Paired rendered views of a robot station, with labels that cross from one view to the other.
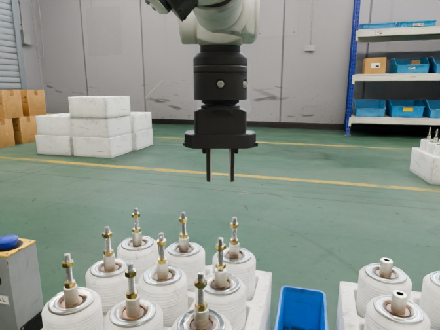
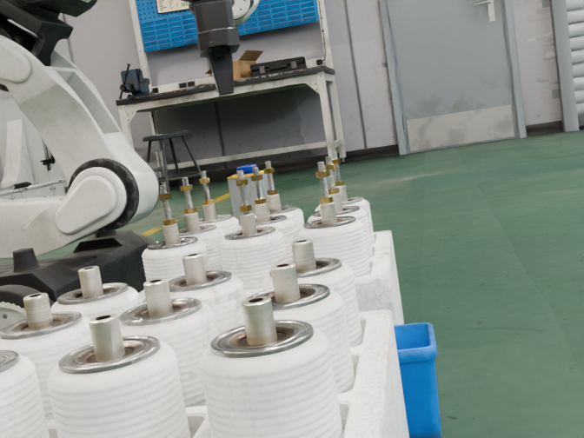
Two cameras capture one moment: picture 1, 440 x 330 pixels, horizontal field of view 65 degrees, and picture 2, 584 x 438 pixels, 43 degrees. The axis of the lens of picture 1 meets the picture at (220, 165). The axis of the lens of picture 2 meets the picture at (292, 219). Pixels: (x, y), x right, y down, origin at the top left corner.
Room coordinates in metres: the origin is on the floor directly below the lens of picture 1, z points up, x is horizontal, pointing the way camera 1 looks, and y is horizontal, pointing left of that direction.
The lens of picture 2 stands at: (0.54, -1.09, 0.40)
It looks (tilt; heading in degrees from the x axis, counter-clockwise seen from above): 7 degrees down; 84
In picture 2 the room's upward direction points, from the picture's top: 9 degrees counter-clockwise
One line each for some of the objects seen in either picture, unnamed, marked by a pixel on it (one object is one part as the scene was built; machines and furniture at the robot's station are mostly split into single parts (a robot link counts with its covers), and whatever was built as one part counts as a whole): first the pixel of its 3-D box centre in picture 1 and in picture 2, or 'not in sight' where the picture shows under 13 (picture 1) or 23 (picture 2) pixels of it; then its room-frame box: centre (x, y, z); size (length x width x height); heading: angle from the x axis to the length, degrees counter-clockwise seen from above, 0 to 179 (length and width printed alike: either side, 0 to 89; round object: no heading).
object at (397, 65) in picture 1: (408, 65); not in sight; (4.57, -2.42, 0.90); 0.50 x 0.38 x 0.21; 164
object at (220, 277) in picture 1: (220, 277); (248, 225); (0.58, 0.00, 0.26); 0.02 x 0.02 x 0.03
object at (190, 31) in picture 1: (215, 39); not in sight; (0.60, 0.01, 0.69); 0.11 x 0.11 x 0.11; 88
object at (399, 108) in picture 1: (403, 108); not in sight; (4.54, -2.40, 0.36); 0.50 x 0.38 x 0.21; 164
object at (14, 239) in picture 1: (6, 243); (247, 170); (0.62, 0.41, 0.32); 0.04 x 0.04 x 0.02
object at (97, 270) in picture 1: (109, 267); (275, 211); (0.64, 0.23, 0.25); 0.08 x 0.08 x 0.01
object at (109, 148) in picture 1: (103, 144); not in sight; (3.25, 1.11, 0.09); 0.39 x 0.39 x 0.18; 76
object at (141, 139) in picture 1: (128, 138); not in sight; (3.65, 0.98, 0.09); 0.39 x 0.39 x 0.18; 76
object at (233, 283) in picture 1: (220, 283); (249, 234); (0.58, 0.00, 0.25); 0.08 x 0.08 x 0.01
